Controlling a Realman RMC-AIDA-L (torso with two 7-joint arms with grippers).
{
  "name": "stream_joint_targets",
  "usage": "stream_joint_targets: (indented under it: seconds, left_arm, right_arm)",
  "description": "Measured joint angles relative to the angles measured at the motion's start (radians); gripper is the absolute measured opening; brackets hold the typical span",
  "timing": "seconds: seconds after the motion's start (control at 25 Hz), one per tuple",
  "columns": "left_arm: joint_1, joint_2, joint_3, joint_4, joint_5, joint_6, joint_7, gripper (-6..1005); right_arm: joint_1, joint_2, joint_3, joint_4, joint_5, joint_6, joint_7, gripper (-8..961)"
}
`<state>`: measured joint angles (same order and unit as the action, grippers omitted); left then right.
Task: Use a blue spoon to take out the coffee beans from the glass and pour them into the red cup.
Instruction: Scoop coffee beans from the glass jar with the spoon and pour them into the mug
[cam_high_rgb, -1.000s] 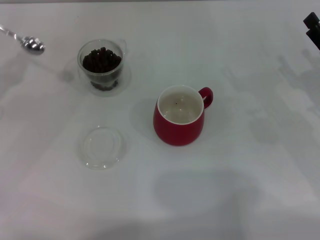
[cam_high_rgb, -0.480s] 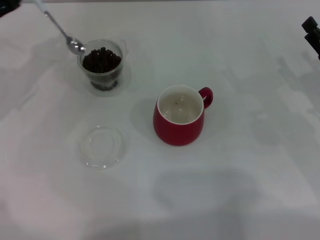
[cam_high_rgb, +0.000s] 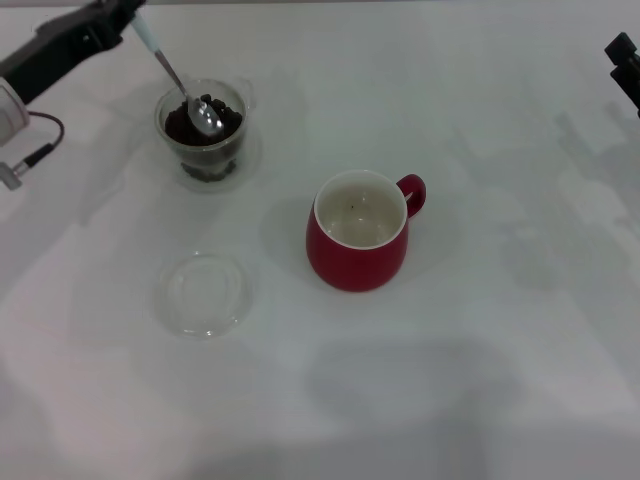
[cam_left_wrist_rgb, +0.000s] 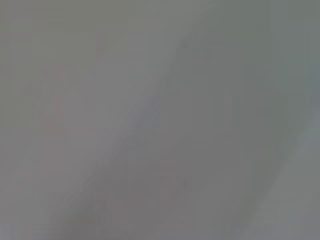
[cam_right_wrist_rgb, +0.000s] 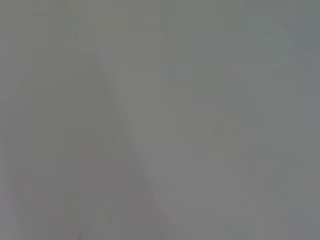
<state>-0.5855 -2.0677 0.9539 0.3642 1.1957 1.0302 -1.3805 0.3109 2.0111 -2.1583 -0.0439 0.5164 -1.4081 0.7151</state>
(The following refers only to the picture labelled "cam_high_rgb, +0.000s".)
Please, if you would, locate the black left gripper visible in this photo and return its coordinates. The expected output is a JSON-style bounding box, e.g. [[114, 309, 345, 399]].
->
[[0, 0, 147, 107]]

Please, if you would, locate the blue handled metal spoon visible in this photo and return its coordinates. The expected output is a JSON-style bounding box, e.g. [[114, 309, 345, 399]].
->
[[130, 14, 226, 140]]

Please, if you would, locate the red ceramic mug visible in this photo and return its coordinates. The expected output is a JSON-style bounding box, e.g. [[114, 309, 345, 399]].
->
[[305, 168, 428, 293]]

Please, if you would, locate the dark coffee beans heap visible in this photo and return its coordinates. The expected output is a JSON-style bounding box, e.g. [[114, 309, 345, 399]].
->
[[163, 93, 245, 183]]

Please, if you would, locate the clear glass cup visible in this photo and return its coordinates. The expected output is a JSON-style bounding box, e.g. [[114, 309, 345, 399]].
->
[[153, 78, 256, 183]]

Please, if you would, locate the clear glass saucer under cup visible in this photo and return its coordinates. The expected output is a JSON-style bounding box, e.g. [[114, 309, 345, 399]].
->
[[130, 115, 264, 195]]

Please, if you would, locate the clear glass dish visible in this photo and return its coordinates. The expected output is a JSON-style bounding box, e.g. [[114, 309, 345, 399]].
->
[[153, 249, 254, 341]]

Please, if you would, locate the left wrist cable with plug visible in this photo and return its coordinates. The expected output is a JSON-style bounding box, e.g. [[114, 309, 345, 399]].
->
[[0, 112, 67, 192]]

